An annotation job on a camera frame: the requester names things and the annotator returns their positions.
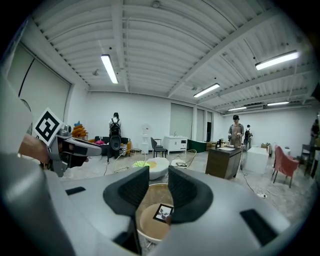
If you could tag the white power strip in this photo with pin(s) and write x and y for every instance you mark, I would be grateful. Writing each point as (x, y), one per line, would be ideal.
(262, 195)

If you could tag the white tray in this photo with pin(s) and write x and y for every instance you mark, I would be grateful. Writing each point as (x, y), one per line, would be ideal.
(227, 149)

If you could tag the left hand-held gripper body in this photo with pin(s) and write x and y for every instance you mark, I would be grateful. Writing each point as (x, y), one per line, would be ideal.
(47, 126)

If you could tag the black framed picture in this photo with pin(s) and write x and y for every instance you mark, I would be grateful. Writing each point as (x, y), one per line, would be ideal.
(162, 212)

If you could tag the long ceiling light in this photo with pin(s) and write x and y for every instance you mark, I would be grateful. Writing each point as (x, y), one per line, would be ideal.
(237, 108)
(206, 90)
(109, 68)
(278, 103)
(276, 60)

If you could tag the blue star cushion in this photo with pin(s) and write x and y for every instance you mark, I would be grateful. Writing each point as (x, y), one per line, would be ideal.
(78, 123)

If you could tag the stack of orange cushions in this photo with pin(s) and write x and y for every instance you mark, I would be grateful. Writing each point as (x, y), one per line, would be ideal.
(79, 131)

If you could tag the person's left forearm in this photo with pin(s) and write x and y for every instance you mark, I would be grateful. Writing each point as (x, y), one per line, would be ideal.
(32, 148)

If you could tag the white cabinet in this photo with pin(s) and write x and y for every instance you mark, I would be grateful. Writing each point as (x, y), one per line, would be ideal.
(175, 145)

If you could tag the green star cushion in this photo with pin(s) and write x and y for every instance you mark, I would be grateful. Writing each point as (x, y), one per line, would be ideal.
(140, 163)

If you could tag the small black appliance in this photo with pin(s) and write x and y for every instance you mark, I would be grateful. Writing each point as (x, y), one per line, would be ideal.
(219, 143)

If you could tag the pink cushion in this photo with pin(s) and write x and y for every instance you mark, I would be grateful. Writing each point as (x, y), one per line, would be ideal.
(99, 142)

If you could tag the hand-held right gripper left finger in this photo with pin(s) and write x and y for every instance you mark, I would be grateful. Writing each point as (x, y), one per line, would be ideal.
(87, 212)

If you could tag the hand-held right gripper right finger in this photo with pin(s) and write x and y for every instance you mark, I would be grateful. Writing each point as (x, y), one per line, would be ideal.
(225, 200)

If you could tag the black and orange sofa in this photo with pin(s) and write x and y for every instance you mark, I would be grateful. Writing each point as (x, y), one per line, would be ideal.
(105, 150)

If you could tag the white water dispenser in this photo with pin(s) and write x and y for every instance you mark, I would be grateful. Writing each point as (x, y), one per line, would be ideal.
(145, 140)

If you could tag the black white striped cushion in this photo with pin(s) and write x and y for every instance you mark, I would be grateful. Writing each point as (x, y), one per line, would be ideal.
(101, 138)
(123, 148)

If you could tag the dark upholstered chair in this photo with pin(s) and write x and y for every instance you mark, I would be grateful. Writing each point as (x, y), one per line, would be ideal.
(154, 143)

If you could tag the black table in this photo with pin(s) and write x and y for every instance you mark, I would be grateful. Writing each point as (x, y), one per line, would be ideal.
(307, 146)

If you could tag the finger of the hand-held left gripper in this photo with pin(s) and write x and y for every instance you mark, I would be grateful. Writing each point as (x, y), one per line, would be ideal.
(92, 149)

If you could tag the dark wooden cabinet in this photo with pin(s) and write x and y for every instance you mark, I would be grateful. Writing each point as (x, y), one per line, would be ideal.
(220, 165)

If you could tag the white egg-shaped pouf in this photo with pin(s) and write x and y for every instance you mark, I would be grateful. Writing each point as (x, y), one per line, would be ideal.
(160, 172)

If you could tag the dark green tub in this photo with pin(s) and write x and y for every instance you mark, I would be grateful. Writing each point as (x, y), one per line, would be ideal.
(197, 146)

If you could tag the round glass side table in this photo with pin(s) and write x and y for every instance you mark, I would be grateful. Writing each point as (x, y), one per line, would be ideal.
(156, 197)

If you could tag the black oval hard case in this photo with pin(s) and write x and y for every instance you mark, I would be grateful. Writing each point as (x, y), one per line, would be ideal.
(115, 142)

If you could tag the white box table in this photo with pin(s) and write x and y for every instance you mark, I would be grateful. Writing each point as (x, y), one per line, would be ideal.
(256, 160)

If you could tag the black backpack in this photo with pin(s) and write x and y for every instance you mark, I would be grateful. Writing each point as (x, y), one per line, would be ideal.
(115, 128)

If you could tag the pink armchair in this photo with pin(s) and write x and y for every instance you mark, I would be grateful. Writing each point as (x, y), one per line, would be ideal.
(285, 163)

